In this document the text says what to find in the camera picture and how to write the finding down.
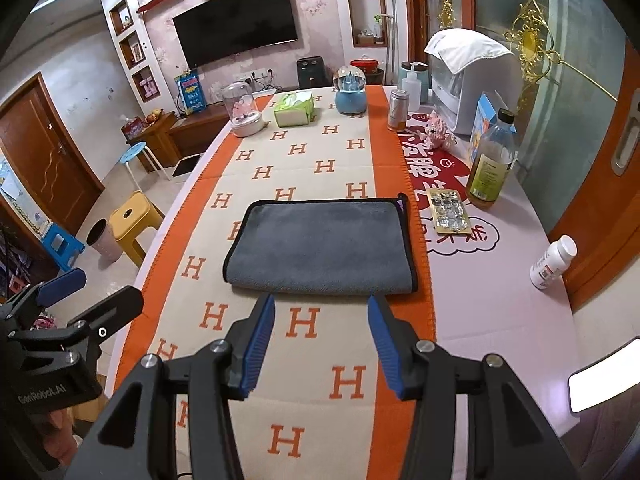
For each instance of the pill blister pack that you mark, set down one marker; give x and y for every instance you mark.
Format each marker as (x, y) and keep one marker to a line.
(450, 212)

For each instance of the white squeeze bottle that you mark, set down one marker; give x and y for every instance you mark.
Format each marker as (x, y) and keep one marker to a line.
(424, 82)
(409, 90)

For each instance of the drink can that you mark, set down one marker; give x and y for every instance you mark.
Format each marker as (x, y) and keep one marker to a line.
(398, 112)

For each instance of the red white printed mat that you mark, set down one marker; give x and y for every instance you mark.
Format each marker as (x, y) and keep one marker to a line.
(430, 170)

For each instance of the small blue step stool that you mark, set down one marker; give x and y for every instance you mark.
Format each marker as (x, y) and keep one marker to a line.
(62, 245)

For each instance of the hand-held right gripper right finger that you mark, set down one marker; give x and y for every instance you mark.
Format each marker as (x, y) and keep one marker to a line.
(385, 345)

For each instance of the pink trash bin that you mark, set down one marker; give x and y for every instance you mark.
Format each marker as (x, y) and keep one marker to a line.
(104, 240)

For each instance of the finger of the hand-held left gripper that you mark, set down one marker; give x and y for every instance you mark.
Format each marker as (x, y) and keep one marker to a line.
(62, 282)
(117, 305)

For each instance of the white countertop appliance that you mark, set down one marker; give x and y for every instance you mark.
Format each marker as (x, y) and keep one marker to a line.
(480, 95)

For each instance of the green tissue pack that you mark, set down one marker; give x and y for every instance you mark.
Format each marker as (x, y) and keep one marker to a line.
(293, 110)

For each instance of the red box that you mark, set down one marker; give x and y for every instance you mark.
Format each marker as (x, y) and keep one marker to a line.
(132, 129)

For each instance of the black television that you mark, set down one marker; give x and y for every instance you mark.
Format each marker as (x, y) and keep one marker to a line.
(235, 22)

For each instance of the blue snow globe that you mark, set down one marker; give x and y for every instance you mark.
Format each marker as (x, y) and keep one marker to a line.
(350, 97)

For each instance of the grey towel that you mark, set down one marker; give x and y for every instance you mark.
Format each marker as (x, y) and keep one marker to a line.
(320, 245)

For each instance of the large gold door ornament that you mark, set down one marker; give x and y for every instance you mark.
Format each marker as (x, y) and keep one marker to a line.
(530, 40)

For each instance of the glass dome ornament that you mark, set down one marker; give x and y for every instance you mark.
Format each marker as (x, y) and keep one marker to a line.
(242, 115)

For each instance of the orange printed blanket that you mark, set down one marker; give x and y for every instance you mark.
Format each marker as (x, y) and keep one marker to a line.
(310, 160)

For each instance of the white cloth cover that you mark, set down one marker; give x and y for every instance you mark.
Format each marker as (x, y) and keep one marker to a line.
(465, 50)

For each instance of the blue printed bag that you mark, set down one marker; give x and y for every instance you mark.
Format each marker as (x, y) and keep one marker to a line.
(191, 94)

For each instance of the wooden television cabinet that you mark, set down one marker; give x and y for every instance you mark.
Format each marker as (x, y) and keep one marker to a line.
(195, 130)

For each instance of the black air fryer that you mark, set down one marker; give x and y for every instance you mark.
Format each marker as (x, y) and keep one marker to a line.
(310, 74)

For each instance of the green spray bottle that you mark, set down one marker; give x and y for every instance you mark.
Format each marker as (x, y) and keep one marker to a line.
(379, 30)

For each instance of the glass bottle yellow label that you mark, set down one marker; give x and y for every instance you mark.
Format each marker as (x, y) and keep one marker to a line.
(490, 170)

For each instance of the yellow plastic stool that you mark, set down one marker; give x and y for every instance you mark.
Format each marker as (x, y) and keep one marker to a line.
(132, 217)

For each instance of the blue desk calendar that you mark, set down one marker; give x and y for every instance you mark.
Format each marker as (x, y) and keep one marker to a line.
(482, 125)

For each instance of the pink plush toy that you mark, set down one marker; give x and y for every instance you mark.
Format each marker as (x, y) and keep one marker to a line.
(437, 130)

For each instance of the small gold door ornament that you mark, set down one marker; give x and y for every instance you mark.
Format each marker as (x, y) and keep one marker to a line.
(446, 10)

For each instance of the round blue stool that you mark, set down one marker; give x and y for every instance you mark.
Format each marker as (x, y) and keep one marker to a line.
(132, 151)

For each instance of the brown wooden door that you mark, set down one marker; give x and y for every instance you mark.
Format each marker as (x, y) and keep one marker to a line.
(45, 160)

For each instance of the white pill bottle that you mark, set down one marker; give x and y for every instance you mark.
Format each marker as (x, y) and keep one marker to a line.
(550, 265)

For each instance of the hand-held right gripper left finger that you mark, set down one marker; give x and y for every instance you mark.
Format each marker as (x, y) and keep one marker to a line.
(257, 345)

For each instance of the person's left hand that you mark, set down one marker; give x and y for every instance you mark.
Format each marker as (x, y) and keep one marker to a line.
(60, 435)

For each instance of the red round tin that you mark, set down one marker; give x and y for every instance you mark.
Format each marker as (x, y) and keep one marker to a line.
(364, 70)

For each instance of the bright white flat device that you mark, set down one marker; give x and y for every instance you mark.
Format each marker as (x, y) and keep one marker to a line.
(602, 382)

